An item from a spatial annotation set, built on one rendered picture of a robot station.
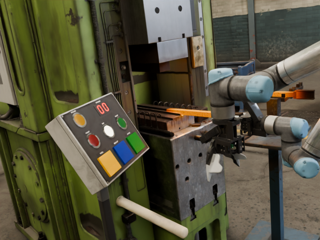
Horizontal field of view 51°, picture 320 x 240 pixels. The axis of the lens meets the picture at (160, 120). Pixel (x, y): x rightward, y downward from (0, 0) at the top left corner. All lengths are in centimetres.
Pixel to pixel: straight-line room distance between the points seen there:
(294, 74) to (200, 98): 105
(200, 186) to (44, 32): 114
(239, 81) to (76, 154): 56
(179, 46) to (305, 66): 80
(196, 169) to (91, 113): 75
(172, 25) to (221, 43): 833
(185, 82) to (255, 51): 760
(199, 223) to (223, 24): 835
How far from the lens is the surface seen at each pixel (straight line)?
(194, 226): 190
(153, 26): 158
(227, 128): 106
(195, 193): 182
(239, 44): 971
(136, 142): 133
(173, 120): 168
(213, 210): 199
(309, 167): 127
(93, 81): 155
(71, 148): 115
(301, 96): 183
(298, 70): 104
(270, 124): 139
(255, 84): 97
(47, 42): 187
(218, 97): 103
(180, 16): 170
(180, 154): 167
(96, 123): 123
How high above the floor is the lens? 144
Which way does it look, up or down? 15 degrees down
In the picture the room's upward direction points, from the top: 7 degrees counter-clockwise
